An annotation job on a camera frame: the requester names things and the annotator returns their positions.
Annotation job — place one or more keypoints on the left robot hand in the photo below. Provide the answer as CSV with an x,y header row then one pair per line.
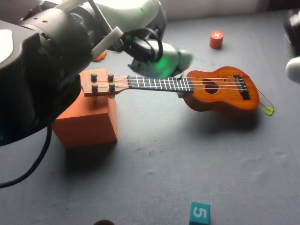
x,y
140,14

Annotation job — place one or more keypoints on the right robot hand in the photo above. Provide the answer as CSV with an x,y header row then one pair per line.
x,y
294,70

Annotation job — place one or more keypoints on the small orange ukulele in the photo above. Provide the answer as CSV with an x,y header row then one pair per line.
x,y
225,93

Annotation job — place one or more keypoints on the toy swirl cookie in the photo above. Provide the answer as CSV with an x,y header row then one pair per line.
x,y
101,56

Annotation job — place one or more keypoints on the orange cylinder with white cross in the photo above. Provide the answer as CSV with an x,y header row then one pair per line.
x,y
216,41

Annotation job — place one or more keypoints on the large orange cube block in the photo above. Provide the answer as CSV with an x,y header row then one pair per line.
x,y
86,126

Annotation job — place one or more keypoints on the teal number five block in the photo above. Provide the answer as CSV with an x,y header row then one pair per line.
x,y
199,214

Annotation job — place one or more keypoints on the dark round object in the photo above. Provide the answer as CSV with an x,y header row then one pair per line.
x,y
104,222

